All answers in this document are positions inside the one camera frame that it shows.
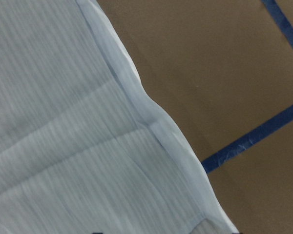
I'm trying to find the light blue button-up shirt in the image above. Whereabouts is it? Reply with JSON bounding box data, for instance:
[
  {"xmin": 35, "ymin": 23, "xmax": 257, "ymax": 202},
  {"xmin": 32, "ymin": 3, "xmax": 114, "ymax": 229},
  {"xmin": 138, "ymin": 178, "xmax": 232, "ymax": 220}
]
[{"xmin": 0, "ymin": 0, "xmax": 238, "ymax": 234}]

